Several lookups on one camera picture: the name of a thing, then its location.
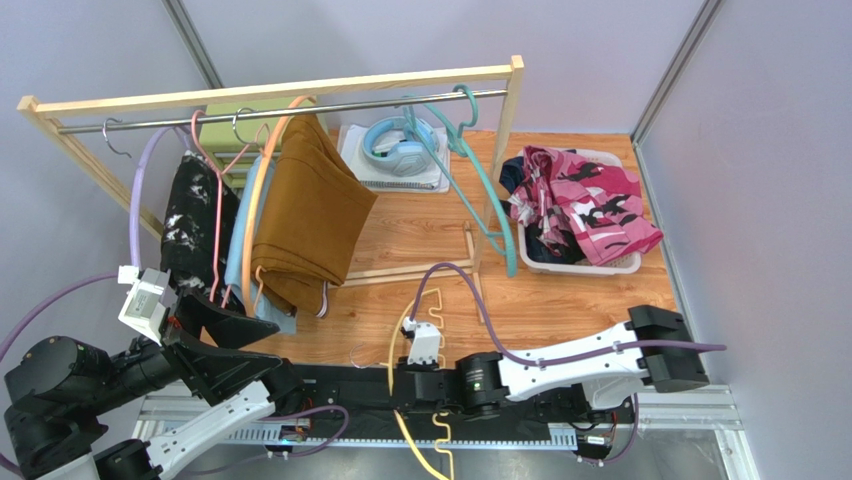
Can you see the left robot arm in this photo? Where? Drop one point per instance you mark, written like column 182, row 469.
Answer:
column 63, row 386

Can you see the teal clothes hanger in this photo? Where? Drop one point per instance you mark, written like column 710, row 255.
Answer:
column 492, row 222

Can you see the dark blue jeans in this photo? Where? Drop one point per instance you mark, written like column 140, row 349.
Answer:
column 511, row 176

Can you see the white plastic laundry basket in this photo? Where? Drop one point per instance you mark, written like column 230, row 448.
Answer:
column 624, row 265

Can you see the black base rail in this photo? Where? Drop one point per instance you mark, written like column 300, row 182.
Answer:
column 356, row 404

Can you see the white notebook stack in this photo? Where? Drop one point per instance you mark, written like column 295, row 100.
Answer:
column 431, row 180

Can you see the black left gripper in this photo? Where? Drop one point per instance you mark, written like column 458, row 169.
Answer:
column 214, row 371

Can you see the brown trousers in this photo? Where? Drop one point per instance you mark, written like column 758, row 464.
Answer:
column 314, row 213

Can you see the pink camouflage trousers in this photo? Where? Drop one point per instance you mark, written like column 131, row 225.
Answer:
column 601, row 205

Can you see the green box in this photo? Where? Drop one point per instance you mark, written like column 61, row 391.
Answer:
column 224, row 140

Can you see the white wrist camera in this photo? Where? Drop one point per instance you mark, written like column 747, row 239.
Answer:
column 143, row 309
column 426, row 342

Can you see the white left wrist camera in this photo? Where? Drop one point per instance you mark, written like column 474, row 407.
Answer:
column 143, row 309

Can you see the steel hanging rod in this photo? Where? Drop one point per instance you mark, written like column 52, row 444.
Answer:
column 264, row 114

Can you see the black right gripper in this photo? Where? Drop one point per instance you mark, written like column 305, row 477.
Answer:
column 405, row 384

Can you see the black white patterned trousers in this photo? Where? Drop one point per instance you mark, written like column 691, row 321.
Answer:
column 187, row 241

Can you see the pink clothes hanger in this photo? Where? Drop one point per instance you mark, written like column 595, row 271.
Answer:
column 219, row 173

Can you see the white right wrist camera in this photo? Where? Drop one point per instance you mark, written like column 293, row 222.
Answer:
column 426, row 342

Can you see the wooden clothes rack frame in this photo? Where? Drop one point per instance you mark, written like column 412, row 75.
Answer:
column 47, row 116

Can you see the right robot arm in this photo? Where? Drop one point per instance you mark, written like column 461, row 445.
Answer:
column 652, row 348

